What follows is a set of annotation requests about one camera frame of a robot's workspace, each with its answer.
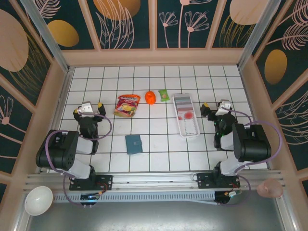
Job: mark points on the white card with red circle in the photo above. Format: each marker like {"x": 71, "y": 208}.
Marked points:
{"x": 188, "y": 115}

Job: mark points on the white plastic tray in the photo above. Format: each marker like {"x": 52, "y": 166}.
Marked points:
{"x": 190, "y": 128}

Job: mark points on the teal card holder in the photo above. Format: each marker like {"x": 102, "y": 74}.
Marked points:
{"x": 133, "y": 144}

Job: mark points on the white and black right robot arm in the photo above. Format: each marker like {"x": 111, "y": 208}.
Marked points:
{"x": 252, "y": 144}

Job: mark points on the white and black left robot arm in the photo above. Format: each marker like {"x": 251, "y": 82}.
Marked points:
{"x": 60, "y": 149}

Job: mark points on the light grey credit card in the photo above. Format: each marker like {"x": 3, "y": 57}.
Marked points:
{"x": 183, "y": 97}

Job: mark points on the red and yellow snack pouch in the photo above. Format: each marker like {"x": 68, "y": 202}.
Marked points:
{"x": 126, "y": 106}

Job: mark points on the green snack packet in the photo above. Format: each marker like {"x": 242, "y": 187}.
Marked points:
{"x": 164, "y": 95}

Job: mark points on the orange toy fruit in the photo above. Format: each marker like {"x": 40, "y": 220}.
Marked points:
{"x": 150, "y": 97}

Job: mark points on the left controller board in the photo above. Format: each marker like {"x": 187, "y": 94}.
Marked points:
{"x": 89, "y": 197}

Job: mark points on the controller board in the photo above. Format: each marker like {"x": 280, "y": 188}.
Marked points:
{"x": 89, "y": 197}
{"x": 225, "y": 198}

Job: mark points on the right controller board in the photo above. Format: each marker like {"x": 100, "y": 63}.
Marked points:
{"x": 225, "y": 198}

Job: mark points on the pink plastic cup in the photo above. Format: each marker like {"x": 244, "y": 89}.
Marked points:
{"x": 269, "y": 188}

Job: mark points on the white bowl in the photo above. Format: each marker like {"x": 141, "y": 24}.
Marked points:
{"x": 38, "y": 201}

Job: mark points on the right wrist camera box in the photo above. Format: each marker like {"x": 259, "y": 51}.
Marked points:
{"x": 225, "y": 104}

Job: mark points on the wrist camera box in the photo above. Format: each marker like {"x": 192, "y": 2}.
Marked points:
{"x": 86, "y": 108}
{"x": 225, "y": 104}

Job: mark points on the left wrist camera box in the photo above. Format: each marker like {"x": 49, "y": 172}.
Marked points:
{"x": 86, "y": 108}

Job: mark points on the aluminium side rail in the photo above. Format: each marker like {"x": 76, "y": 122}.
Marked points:
{"x": 63, "y": 96}

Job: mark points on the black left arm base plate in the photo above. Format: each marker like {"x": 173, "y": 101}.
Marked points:
{"x": 106, "y": 181}

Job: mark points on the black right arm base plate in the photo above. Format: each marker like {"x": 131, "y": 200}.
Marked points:
{"x": 204, "y": 180}

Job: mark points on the aluminium corner post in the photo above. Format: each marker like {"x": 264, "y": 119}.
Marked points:
{"x": 256, "y": 36}
{"x": 46, "y": 36}

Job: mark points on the aluminium mounting rail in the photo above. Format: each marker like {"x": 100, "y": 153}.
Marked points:
{"x": 156, "y": 180}

